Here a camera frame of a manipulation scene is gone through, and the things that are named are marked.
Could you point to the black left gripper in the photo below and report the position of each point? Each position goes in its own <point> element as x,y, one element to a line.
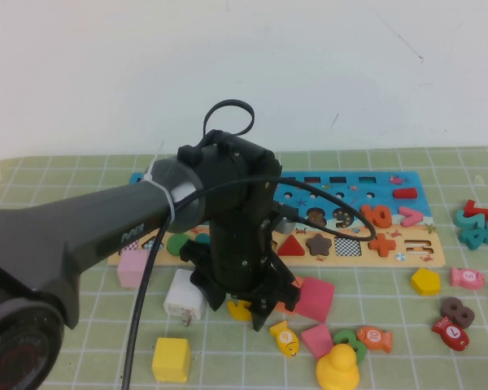
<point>240,256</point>

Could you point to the yellow number six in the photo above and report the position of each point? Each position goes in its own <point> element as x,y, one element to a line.
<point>238,310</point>

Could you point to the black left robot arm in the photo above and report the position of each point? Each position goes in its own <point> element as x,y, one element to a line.
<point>85,227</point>

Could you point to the red triangle piece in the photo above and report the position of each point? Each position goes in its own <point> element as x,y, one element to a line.
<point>291,248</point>

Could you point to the teal heart piece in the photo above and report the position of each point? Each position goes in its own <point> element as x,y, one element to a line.
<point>202,238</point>

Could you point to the green circle piece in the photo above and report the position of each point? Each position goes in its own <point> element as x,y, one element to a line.
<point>178,243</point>

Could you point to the brown star piece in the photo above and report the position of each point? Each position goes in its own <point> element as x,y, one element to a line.
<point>319,245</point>

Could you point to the wooden number puzzle board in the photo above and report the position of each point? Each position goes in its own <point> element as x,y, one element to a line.
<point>390,183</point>

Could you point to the orange block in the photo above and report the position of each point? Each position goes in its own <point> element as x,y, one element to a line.
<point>284,308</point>

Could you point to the white charger plug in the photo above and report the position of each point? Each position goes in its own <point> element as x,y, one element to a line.
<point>183,296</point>

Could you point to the yellow fish number nine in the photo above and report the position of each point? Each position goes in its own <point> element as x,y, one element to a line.
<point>285,339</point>

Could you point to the rose red cube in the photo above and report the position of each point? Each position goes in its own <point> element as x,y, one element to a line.
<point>315,300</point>

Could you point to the pink trapezoid block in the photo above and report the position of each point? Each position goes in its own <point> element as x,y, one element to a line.
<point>315,341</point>

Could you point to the yellow cube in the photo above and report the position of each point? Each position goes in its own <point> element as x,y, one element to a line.
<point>171,359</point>

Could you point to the green number three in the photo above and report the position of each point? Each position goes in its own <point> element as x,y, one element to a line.
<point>343,337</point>

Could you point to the white zip tie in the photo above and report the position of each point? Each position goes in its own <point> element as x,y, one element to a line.
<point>168,203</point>

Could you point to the light pink cube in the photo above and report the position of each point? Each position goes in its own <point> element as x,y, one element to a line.
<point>132,270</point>

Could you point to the yellow rubber duck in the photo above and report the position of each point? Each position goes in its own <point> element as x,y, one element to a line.
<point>337,369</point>

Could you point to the orange fish number ten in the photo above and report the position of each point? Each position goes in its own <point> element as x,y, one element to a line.
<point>374,337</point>

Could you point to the orange plus sign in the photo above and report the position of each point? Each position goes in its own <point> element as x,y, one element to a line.
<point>381,245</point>

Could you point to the pink greater-than sign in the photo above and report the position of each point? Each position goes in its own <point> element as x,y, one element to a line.
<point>408,217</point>

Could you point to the yellow pentagon block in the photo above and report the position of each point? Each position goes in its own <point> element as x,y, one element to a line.
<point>425,282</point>

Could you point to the green checked tablecloth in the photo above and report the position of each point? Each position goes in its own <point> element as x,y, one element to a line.
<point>431,365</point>

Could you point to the red fish number seven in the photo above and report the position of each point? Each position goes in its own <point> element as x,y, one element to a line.
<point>451,333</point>

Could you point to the brown number eight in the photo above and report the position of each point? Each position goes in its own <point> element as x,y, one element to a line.
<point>455,313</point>

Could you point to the pink fish number five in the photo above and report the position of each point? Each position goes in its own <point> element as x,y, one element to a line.
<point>465,278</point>

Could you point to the teal number five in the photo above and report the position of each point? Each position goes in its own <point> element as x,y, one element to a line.
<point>465,223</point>

